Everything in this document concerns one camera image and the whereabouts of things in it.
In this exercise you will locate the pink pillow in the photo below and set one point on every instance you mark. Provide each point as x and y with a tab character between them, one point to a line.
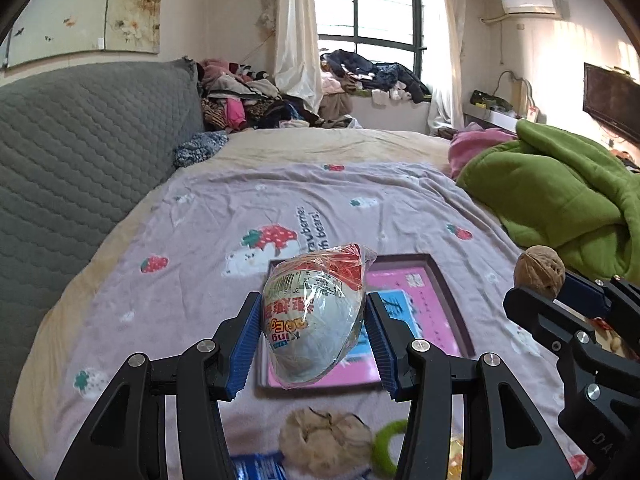
469	143

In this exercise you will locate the left white curtain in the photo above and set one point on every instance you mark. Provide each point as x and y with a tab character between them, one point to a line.
297	69

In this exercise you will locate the black yellow tool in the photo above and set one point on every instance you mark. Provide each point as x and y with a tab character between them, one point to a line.
489	102

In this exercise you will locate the green blanket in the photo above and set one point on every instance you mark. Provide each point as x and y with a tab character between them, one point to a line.
555	188

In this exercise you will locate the blue patterned cloth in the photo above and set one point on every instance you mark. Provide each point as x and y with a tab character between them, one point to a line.
200	147

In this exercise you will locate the purple strawberry bedsheet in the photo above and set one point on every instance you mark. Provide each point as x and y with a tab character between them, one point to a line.
208	243

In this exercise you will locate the white red snack packet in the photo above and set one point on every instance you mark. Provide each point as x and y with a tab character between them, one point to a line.
312	311

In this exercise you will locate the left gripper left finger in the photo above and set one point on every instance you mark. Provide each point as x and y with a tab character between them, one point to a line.
124	435

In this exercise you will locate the white air conditioner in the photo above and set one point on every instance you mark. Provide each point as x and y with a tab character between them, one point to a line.
525	7

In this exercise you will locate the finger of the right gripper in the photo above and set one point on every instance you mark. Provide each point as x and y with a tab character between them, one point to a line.
549	324
591	299

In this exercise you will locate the clothes pile by headboard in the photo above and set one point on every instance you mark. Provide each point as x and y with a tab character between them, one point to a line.
234	98

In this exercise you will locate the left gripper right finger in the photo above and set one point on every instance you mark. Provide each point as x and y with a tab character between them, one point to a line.
504	435

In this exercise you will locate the right white curtain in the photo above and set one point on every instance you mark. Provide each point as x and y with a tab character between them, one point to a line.
445	50

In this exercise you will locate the blue cookie packet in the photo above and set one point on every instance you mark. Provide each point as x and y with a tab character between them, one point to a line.
259	466

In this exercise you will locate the window with dark frame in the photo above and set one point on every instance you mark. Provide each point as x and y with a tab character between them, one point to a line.
382	31

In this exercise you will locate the clothes pile on windowsill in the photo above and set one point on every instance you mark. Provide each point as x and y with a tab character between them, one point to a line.
375	76

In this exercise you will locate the yellow snack packet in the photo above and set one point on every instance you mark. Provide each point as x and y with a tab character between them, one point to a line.
455	459

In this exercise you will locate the shallow brown box tray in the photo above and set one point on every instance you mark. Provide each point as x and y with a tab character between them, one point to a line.
425	319

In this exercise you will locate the grey quilted headboard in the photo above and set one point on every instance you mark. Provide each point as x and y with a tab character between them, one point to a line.
80	148

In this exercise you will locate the wall television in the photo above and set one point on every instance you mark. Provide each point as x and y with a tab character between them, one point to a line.
613	99

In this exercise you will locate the floral wall painting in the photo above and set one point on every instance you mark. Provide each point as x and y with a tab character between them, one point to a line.
49	28

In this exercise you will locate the pink workbook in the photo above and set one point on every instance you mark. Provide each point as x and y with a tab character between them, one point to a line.
415	319

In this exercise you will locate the white curtain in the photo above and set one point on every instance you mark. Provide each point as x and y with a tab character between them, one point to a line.
297	69
445	50

